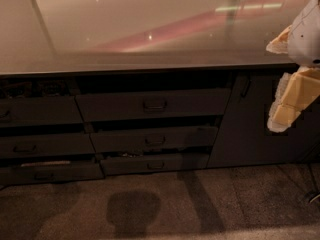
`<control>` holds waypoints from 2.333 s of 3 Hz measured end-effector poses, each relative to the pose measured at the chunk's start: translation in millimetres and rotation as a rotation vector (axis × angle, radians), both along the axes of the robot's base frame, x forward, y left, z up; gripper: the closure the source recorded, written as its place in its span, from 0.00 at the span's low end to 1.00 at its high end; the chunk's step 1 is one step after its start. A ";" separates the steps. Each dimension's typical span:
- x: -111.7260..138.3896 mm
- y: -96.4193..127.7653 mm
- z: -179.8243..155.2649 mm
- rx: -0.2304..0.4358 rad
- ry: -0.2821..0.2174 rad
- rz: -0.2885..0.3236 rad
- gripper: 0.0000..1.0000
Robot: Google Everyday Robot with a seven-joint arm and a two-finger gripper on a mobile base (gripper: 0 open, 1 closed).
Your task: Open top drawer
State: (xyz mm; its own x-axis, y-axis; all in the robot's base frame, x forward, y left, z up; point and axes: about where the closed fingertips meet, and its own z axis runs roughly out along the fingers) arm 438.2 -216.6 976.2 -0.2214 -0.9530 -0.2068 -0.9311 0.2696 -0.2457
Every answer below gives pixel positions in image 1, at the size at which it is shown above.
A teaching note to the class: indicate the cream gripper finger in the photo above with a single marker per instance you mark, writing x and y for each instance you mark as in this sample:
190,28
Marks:
294,93
279,45

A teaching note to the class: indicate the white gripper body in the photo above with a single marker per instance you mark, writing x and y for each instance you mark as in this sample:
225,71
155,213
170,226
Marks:
306,39

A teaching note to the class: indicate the dark drawer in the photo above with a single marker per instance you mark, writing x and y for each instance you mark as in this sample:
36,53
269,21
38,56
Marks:
158,104
50,172
154,163
154,138
45,145
39,111

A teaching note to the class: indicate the dark cabinet door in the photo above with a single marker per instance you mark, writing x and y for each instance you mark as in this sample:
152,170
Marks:
244,139

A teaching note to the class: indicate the black chair base leg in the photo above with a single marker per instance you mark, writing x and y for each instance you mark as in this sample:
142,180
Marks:
314,194

